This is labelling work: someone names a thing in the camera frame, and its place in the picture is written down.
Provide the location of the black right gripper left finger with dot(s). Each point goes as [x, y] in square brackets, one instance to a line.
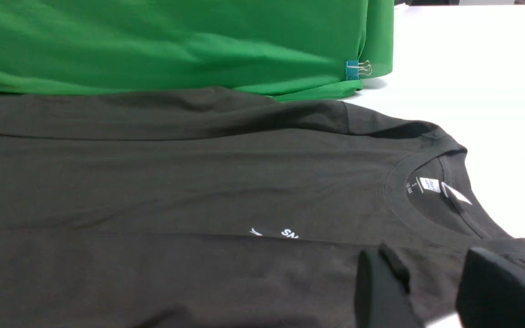
[382, 291]

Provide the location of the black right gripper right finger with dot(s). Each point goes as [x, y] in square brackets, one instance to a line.
[491, 293]

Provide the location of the dark gray long-sleeve shirt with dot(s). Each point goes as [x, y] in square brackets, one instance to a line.
[211, 208]

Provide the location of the teal binder clip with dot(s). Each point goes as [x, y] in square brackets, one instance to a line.
[356, 70]

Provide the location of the green backdrop cloth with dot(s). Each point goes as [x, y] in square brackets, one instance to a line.
[287, 49]

